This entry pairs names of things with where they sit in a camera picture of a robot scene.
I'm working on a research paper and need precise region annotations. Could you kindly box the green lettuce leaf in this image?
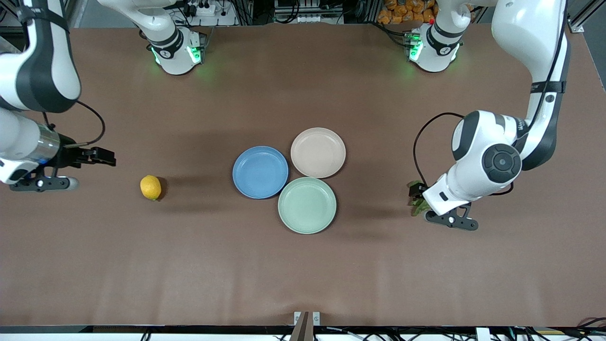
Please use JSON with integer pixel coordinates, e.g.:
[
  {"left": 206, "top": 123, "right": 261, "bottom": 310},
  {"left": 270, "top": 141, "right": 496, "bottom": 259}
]
[{"left": 409, "top": 180, "right": 432, "bottom": 217}]

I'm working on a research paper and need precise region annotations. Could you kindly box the yellow lemon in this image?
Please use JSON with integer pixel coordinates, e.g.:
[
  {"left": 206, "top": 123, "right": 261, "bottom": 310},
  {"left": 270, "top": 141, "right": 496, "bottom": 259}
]
[{"left": 140, "top": 175, "right": 162, "bottom": 201}]

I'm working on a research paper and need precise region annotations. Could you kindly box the beige plate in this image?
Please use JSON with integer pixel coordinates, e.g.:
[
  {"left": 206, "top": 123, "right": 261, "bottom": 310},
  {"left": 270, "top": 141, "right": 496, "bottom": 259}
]
[{"left": 290, "top": 127, "right": 347, "bottom": 179}]

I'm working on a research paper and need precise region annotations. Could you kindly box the mint green plate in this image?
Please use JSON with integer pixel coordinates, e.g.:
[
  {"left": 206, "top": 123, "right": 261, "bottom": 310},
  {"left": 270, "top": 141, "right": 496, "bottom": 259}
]
[{"left": 278, "top": 177, "right": 337, "bottom": 234}]

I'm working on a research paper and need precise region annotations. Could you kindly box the brown table cover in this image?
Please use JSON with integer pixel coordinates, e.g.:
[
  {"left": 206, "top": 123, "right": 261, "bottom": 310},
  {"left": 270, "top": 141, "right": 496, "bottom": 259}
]
[{"left": 0, "top": 24, "right": 606, "bottom": 327}]

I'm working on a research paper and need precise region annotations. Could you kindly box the blue plate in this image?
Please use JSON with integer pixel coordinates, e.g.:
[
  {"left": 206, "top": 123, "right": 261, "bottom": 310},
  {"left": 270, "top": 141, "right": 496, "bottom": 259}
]
[{"left": 232, "top": 146, "right": 289, "bottom": 199}]

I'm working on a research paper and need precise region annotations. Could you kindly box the white power strip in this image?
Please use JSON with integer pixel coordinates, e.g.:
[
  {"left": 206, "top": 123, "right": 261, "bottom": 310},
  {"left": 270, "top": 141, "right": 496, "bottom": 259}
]
[{"left": 182, "top": 0, "right": 219, "bottom": 18}]

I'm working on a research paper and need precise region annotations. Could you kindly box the bag of oranges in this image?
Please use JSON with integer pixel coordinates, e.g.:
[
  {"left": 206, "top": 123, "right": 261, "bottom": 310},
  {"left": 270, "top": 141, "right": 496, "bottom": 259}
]
[{"left": 377, "top": 0, "right": 438, "bottom": 25}]

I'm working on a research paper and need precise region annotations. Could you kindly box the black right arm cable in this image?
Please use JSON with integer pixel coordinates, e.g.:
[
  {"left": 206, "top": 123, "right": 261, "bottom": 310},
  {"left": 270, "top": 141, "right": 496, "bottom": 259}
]
[{"left": 43, "top": 100, "right": 106, "bottom": 146}]

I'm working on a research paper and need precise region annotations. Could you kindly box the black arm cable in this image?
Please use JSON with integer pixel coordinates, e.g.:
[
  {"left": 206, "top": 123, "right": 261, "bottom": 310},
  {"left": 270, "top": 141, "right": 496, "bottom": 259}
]
[
  {"left": 43, "top": 100, "right": 106, "bottom": 146},
  {"left": 413, "top": 0, "right": 569, "bottom": 196}
]

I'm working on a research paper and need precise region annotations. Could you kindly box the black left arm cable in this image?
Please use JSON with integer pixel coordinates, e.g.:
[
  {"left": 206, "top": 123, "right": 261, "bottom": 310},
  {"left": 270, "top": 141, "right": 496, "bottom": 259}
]
[{"left": 413, "top": 0, "right": 569, "bottom": 196}]

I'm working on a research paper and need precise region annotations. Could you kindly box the black right camera bracket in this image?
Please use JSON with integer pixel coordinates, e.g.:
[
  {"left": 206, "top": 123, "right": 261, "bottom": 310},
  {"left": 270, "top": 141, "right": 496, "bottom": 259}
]
[{"left": 9, "top": 174, "right": 67, "bottom": 192}]

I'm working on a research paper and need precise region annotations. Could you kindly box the small metal bracket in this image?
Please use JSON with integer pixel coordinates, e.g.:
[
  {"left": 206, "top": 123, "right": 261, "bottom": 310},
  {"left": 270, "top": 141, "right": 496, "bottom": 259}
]
[{"left": 294, "top": 311, "right": 321, "bottom": 327}]

